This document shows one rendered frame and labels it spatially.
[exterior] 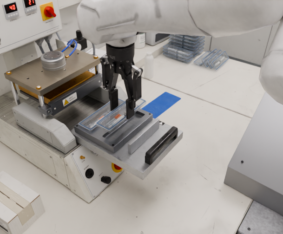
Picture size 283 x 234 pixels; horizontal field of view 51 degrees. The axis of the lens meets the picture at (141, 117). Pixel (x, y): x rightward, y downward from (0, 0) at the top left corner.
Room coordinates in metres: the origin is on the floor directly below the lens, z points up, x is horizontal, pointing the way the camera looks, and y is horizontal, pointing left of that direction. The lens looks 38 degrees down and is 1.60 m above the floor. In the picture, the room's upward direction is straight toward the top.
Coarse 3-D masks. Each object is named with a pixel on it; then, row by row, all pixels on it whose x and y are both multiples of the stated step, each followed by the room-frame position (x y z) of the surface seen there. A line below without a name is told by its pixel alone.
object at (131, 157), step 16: (144, 128) 0.75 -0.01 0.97; (160, 128) 0.75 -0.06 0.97; (96, 144) 0.67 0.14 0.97; (128, 144) 0.63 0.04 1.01; (144, 144) 0.67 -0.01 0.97; (112, 160) 0.62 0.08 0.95; (128, 160) 0.60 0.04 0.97; (144, 160) 0.60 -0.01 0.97; (160, 160) 0.63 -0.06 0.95; (144, 176) 0.56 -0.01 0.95
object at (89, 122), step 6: (120, 102) 0.84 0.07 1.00; (102, 108) 0.81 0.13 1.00; (108, 108) 0.81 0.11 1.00; (96, 114) 0.78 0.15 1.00; (102, 114) 0.78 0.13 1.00; (84, 120) 0.74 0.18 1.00; (90, 120) 0.74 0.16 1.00; (96, 120) 0.74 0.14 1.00; (84, 126) 0.71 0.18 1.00; (90, 126) 0.71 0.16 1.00
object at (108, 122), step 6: (138, 102) 0.79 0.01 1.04; (144, 102) 0.79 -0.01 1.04; (120, 108) 0.76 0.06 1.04; (108, 114) 0.72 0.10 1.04; (114, 114) 0.72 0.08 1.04; (120, 114) 0.73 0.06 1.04; (102, 120) 0.70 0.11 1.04; (108, 120) 0.70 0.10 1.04; (114, 120) 0.70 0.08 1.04; (120, 120) 0.70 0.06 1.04; (102, 126) 0.67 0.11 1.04; (108, 126) 0.67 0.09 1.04
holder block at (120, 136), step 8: (136, 112) 0.81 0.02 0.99; (144, 112) 0.80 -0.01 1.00; (128, 120) 0.78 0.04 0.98; (136, 120) 0.78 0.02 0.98; (144, 120) 0.76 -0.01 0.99; (80, 128) 0.72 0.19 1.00; (120, 128) 0.73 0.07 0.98; (128, 128) 0.73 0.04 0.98; (136, 128) 0.72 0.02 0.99; (88, 136) 0.69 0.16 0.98; (96, 136) 0.68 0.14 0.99; (104, 136) 0.69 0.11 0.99; (112, 136) 0.69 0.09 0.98; (120, 136) 0.68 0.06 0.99; (128, 136) 0.69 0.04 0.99; (104, 144) 0.65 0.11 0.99; (112, 144) 0.64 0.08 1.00; (120, 144) 0.66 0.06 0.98; (112, 152) 0.63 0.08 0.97
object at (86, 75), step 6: (84, 72) 0.95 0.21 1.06; (90, 72) 0.95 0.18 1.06; (72, 78) 0.91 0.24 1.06; (78, 78) 0.91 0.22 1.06; (84, 78) 0.91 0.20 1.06; (66, 84) 0.87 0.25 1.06; (72, 84) 0.87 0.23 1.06; (78, 84) 0.88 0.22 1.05; (24, 90) 0.86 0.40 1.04; (54, 90) 0.84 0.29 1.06; (60, 90) 0.84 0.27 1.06; (66, 90) 0.84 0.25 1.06; (30, 96) 0.85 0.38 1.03; (36, 96) 0.82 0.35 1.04; (48, 96) 0.80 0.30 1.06; (54, 96) 0.80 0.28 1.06; (48, 102) 0.79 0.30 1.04
